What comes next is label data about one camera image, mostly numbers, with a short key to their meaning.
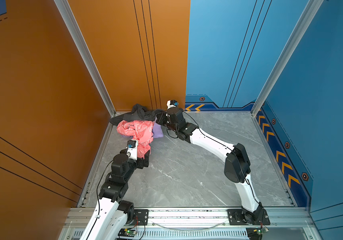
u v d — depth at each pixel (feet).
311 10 2.30
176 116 2.08
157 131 2.87
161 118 2.43
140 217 2.43
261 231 2.28
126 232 2.32
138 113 3.20
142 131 2.84
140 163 2.20
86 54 2.79
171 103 2.47
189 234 2.28
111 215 1.56
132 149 2.08
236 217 2.38
